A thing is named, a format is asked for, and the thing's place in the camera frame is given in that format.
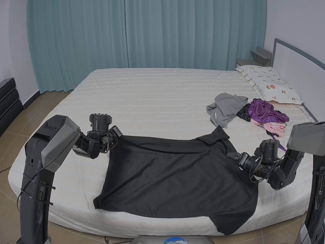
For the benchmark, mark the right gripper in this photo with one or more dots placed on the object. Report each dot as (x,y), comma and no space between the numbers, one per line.
(250,166)

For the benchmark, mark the black T-shirt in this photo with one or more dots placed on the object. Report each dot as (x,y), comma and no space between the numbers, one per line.
(177,174)

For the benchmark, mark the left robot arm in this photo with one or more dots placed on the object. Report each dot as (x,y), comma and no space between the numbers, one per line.
(50,141)

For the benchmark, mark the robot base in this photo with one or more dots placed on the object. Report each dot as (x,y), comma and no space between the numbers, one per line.
(172,240)

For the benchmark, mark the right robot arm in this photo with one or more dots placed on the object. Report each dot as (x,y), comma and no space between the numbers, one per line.
(304,138)

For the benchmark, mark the bed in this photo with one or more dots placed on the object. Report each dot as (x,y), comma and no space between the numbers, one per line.
(152,103)

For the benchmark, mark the shiny black garment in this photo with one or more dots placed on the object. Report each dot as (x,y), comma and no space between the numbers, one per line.
(243,113)

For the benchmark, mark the grey garment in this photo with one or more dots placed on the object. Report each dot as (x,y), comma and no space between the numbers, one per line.
(226,107)

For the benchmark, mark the pink garment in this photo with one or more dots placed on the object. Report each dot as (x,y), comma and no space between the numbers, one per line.
(275,129)

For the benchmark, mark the purple garment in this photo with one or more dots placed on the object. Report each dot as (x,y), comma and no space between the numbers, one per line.
(264,110)

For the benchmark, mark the white printed pillow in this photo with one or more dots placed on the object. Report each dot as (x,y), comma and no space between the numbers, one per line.
(269,82)

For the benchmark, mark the grey bedside table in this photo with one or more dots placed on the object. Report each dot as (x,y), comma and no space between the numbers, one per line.
(260,54)

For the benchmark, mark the blue-green curtain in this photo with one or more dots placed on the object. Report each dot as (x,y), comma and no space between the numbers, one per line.
(76,34)
(195,24)

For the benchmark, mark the black chest of drawers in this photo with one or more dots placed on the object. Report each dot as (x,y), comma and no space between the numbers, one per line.
(9,105)

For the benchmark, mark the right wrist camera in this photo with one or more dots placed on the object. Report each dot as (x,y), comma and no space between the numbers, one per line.
(243,158)

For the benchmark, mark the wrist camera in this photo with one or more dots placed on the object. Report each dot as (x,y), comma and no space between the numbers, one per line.
(243,158)
(116,131)

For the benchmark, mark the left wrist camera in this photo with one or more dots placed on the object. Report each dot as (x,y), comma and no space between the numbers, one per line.
(116,131)

